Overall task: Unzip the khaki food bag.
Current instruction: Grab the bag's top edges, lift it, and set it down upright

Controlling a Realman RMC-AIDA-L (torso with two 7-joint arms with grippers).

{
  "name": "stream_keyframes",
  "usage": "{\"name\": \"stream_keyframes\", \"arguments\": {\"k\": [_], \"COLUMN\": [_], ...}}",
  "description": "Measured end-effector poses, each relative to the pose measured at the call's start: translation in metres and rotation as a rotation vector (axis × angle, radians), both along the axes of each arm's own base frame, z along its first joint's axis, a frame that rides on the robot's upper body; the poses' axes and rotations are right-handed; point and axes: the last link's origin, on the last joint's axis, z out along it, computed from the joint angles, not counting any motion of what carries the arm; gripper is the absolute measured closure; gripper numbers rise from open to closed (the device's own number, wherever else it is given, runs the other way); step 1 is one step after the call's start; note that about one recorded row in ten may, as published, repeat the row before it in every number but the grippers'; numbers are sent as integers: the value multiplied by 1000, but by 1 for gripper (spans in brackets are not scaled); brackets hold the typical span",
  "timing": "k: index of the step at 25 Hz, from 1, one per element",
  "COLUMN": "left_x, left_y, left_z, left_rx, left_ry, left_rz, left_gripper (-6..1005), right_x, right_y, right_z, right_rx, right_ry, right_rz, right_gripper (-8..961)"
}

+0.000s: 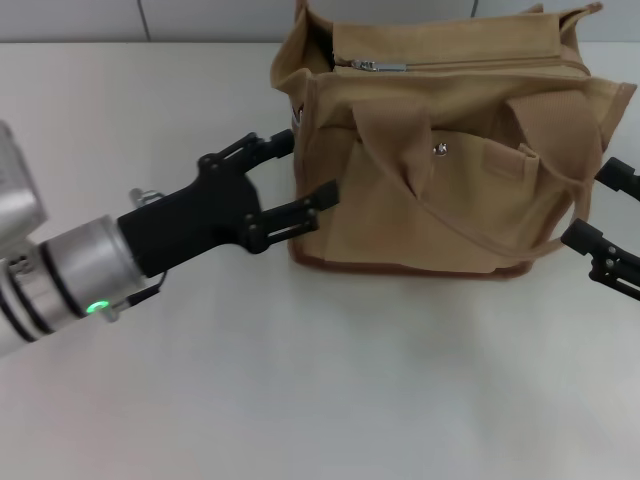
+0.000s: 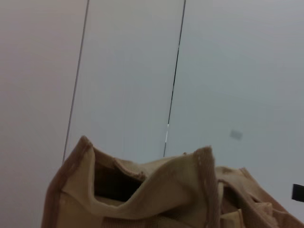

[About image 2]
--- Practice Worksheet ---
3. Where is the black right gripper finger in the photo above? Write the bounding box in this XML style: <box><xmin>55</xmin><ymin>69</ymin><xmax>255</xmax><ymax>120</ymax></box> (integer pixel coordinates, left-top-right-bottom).
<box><xmin>292</xmin><ymin>183</ymin><xmax>304</xmax><ymax>203</ymax></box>

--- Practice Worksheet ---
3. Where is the khaki fabric food bag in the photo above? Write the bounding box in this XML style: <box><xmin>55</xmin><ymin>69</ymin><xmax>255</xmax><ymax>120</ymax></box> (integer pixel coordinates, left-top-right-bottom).
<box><xmin>40</xmin><ymin>135</ymin><xmax>304</xmax><ymax>228</ymax></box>

